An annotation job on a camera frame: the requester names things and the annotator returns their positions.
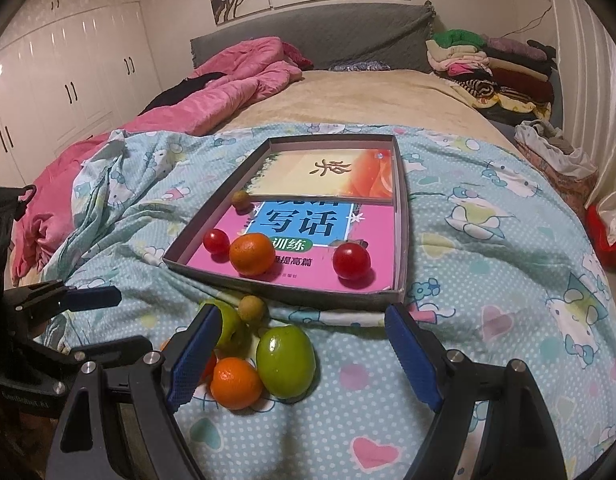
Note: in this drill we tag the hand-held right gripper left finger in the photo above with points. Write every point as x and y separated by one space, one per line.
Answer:
193 360

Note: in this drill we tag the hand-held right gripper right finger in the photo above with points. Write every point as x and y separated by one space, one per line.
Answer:
415 360

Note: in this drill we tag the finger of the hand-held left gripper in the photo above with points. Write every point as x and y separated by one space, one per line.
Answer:
90 298
113 350

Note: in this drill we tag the red cherry tomato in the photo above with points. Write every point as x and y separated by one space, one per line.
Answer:
216 241
209 366
352 261

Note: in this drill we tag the round green jujube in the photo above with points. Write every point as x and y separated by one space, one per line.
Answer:
233 330

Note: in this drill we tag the brown longan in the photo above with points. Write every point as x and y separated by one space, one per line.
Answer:
241 200
251 306

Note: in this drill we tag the large oval green jujube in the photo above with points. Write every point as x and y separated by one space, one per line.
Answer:
285 369

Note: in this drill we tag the shallow cardboard box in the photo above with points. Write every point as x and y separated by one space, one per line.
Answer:
313 298

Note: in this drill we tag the blue cartoon print bedsheet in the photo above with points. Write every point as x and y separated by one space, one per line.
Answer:
462 285

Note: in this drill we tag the pink book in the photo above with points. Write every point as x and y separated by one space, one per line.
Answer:
228 225

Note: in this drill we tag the white wardrobe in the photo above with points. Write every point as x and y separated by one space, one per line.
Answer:
88 75

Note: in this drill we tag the yellow and orange book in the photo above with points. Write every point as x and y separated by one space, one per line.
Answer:
298 170

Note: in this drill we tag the black garment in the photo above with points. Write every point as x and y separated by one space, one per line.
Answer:
183 92

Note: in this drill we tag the red bag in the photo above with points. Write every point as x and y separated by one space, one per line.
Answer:
605 232

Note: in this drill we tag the patterned fabric basket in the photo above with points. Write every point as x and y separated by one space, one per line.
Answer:
562 185

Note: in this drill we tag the pink quilt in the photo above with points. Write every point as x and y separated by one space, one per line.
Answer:
238 80

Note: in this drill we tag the beige blanket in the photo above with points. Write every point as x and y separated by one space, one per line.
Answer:
348 95

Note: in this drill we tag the patterned pillow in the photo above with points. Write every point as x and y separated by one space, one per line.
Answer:
360 65

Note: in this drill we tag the pile of folded clothes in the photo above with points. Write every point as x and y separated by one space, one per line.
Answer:
497 70

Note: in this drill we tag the cream satin curtain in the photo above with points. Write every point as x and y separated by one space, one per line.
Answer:
592 85

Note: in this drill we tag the grey padded headboard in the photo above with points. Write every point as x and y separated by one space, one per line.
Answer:
348 35

